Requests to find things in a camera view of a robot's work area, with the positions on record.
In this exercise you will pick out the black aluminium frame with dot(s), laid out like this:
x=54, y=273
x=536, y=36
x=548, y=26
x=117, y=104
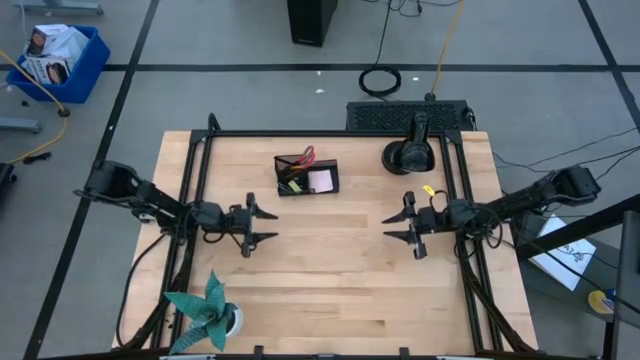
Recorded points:
x=325, y=133

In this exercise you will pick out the black floor object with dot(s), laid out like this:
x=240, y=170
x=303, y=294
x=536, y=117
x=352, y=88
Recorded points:
x=6, y=177

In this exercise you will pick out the white light bar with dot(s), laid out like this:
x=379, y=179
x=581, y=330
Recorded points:
x=187, y=357
x=465, y=358

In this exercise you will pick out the blue plastic bin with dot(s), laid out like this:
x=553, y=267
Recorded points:
x=87, y=75

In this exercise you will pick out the yellow round object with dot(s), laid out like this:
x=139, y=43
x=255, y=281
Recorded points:
x=597, y=301

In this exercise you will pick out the red grey scissors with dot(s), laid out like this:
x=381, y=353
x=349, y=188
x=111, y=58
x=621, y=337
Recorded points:
x=306, y=157

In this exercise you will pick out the black computer tower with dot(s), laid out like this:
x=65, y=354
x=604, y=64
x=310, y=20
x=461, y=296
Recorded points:
x=310, y=22

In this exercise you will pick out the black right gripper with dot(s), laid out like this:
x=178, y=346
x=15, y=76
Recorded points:
x=430, y=220

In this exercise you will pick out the pink sticky note pad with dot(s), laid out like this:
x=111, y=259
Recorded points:
x=320, y=181

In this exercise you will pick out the white plant pot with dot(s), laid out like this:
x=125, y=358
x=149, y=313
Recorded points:
x=239, y=320

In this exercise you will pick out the black diagonal support beam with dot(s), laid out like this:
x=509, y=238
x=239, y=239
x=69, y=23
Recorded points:
x=575, y=229

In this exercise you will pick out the white paper sheet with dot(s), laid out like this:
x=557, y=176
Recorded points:
x=565, y=265

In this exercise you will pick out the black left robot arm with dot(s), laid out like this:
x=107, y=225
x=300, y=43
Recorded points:
x=150, y=200

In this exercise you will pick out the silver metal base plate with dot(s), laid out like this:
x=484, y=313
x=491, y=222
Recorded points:
x=145, y=217

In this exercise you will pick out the green leafy plant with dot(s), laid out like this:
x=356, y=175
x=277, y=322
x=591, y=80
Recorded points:
x=205, y=312

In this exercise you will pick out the white printed carton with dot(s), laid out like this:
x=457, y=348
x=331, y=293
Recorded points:
x=60, y=42
x=45, y=70

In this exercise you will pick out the black mesh desk organizer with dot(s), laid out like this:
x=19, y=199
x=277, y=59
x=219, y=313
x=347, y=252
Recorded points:
x=325, y=165

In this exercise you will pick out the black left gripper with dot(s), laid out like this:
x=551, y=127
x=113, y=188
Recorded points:
x=240, y=222

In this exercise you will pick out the grey metal table foot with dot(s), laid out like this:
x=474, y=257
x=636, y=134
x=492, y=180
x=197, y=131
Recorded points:
x=60, y=7
x=20, y=125

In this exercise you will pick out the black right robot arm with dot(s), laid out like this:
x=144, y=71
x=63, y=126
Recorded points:
x=525, y=200

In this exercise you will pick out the grey vertical post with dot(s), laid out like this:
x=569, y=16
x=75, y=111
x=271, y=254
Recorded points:
x=629, y=280

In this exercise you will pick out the black perforated metal case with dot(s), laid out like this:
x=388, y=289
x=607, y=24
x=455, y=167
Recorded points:
x=380, y=116

